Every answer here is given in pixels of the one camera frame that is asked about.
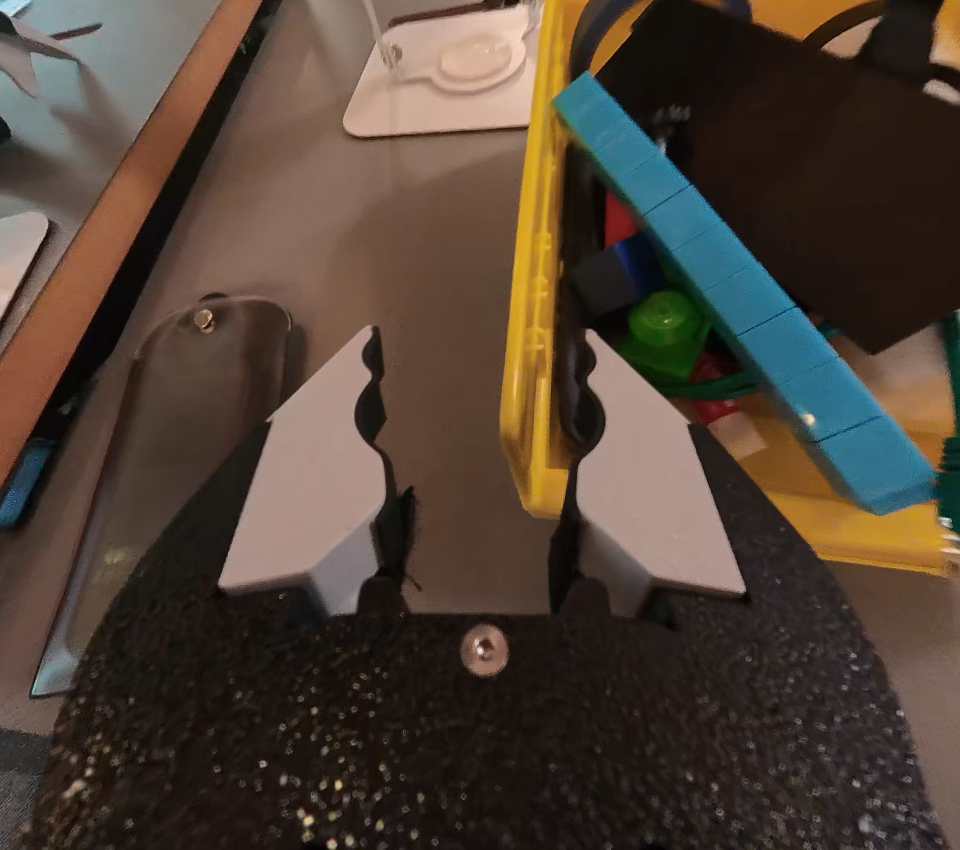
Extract wood-framed panel on stand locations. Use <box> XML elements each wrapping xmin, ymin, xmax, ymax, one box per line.
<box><xmin>326</xmin><ymin>0</ymin><xmax>554</xmax><ymax>139</ymax></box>

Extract grey desk with wooden edge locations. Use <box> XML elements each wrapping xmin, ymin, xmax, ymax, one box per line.
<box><xmin>0</xmin><ymin>0</ymin><xmax>285</xmax><ymax>487</ymax></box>

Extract light blue cube bar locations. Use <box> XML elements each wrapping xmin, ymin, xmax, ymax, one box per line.
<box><xmin>553</xmin><ymin>72</ymin><xmax>939</xmax><ymax>517</ymax></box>

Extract dark brown board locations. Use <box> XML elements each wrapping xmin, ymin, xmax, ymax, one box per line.
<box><xmin>598</xmin><ymin>0</ymin><xmax>960</xmax><ymax>356</ymax></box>

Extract small blue object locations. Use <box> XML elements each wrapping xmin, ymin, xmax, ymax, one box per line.
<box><xmin>0</xmin><ymin>437</ymin><xmax>60</xmax><ymax>530</ymax></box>

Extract red block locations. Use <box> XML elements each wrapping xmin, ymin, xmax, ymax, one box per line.
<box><xmin>602</xmin><ymin>192</ymin><xmax>642</xmax><ymax>250</ymax></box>

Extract clear acrylic plate with screw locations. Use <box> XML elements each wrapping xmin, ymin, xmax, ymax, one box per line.
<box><xmin>30</xmin><ymin>293</ymin><xmax>295</xmax><ymax>700</ymax></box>

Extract yellow plastic bin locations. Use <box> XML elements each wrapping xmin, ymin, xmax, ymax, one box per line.
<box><xmin>500</xmin><ymin>0</ymin><xmax>960</xmax><ymax>577</ymax></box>

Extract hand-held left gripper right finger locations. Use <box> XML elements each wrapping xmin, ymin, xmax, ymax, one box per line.
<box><xmin>549</xmin><ymin>329</ymin><xmax>749</xmax><ymax>619</ymax></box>

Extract green plastic block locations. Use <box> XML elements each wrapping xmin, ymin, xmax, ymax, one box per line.
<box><xmin>616</xmin><ymin>289</ymin><xmax>712</xmax><ymax>384</ymax></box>

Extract blue eraser black felt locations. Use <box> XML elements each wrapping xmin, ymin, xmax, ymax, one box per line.
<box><xmin>568</xmin><ymin>252</ymin><xmax>640</xmax><ymax>325</ymax></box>

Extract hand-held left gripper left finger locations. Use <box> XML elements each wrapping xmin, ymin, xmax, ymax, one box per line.
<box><xmin>217</xmin><ymin>325</ymin><xmax>419</xmax><ymax>619</ymax></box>

